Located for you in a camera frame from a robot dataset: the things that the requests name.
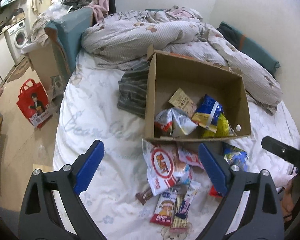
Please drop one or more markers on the yellow chips bag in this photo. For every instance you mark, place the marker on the yellow chips bag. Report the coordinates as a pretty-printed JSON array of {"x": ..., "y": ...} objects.
[{"x": 223, "y": 129}]

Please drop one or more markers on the blue castle snack bag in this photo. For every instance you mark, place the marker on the blue castle snack bag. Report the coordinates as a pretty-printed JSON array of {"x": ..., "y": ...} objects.
[{"x": 235, "y": 156}]

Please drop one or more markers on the red cartoon wafer packet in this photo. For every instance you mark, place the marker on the red cartoon wafer packet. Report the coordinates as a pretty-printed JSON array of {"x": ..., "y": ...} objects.
[{"x": 165, "y": 208}]

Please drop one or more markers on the red shopping bag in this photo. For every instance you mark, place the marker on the red shopping bag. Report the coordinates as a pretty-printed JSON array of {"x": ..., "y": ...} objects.
[{"x": 33, "y": 103}]

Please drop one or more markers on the pink snack packet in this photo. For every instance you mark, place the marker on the pink snack packet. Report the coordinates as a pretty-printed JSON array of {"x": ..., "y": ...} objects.
[{"x": 189, "y": 157}]

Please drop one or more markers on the white red bread bag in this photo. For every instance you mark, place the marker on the white red bread bag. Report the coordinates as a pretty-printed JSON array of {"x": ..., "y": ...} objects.
[{"x": 164, "y": 168}]

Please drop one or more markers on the red milk candy bag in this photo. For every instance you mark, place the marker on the red milk candy bag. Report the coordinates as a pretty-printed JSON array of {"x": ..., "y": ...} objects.
[{"x": 214, "y": 193}]

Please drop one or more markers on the teal pillow by wall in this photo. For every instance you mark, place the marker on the teal pillow by wall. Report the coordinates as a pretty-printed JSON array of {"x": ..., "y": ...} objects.
[{"x": 249, "y": 47}]

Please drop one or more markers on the brown cardboard box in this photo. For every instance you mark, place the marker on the brown cardboard box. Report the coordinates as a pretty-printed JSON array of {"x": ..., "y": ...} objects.
[{"x": 169, "y": 72}]

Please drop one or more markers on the checkered bear quilt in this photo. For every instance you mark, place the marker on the checkered bear quilt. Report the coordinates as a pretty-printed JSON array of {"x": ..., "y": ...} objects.
[{"x": 121, "y": 40}]

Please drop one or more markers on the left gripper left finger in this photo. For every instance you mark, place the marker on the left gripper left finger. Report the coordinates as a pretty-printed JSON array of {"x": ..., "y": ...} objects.
[{"x": 77, "y": 180}]

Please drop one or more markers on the brown chocolate bar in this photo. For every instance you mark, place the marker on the brown chocolate bar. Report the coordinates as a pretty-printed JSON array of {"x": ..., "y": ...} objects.
[{"x": 144, "y": 196}]

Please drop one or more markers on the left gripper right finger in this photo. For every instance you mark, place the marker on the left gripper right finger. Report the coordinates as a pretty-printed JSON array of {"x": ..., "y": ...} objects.
[{"x": 226, "y": 182}]

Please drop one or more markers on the white washing machine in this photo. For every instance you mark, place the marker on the white washing machine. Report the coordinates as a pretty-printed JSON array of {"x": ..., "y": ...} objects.
[{"x": 16, "y": 38}]

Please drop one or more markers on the right hand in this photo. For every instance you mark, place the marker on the right hand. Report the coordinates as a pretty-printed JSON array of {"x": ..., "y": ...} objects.
[{"x": 287, "y": 204}]

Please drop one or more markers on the blue yellow snack bag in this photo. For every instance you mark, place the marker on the blue yellow snack bag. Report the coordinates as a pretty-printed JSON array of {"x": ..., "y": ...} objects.
[{"x": 207, "y": 114}]

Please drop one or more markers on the biscuit stick packet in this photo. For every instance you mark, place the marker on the biscuit stick packet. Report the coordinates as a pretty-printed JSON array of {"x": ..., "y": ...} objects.
[{"x": 184, "y": 202}]

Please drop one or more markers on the beige biscuit packet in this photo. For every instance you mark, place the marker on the beige biscuit packet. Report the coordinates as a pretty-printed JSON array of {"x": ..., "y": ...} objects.
[{"x": 182, "y": 101}]

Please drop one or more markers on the white floral bed sheet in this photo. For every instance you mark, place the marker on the white floral bed sheet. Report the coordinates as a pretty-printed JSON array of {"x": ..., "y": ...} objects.
[{"x": 89, "y": 112}]

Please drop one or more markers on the silver white snack bag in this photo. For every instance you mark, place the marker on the silver white snack bag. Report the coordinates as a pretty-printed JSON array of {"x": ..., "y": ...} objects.
[{"x": 174, "y": 122}]

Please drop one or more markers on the grey striped garment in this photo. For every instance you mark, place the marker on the grey striped garment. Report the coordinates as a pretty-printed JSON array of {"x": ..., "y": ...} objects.
[{"x": 133, "y": 89}]

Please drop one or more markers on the teal cushion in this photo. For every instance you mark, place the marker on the teal cushion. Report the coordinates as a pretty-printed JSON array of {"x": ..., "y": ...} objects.
[{"x": 65, "y": 34}]

